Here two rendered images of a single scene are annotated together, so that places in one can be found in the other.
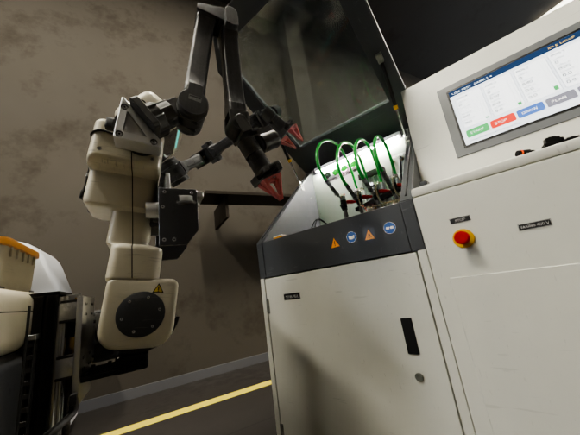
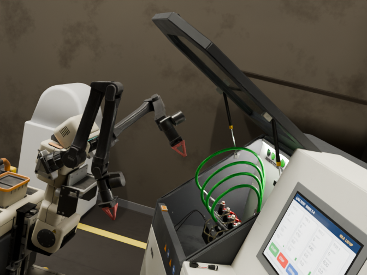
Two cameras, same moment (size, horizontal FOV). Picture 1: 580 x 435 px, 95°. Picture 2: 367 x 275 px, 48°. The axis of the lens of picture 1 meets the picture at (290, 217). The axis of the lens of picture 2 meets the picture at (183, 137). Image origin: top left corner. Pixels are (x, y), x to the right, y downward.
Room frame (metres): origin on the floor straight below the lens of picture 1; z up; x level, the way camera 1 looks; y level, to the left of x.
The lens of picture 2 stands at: (-0.53, -1.26, 1.86)
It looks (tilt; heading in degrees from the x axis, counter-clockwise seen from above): 13 degrees down; 38
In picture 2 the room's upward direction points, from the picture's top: 13 degrees clockwise
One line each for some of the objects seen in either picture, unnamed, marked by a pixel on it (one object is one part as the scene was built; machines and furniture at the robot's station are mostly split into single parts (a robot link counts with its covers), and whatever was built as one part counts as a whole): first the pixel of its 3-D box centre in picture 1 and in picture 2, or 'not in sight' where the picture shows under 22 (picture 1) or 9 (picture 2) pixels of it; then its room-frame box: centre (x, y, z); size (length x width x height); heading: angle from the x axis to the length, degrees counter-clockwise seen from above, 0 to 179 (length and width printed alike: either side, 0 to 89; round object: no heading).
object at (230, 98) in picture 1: (231, 74); (106, 130); (0.69, 0.12, 1.40); 0.11 x 0.06 x 0.43; 30
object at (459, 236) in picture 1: (462, 237); not in sight; (0.72, -0.45, 0.80); 0.05 x 0.04 x 0.05; 53
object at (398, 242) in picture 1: (324, 246); (167, 241); (1.03, -0.12, 0.87); 0.62 x 0.04 x 0.16; 53
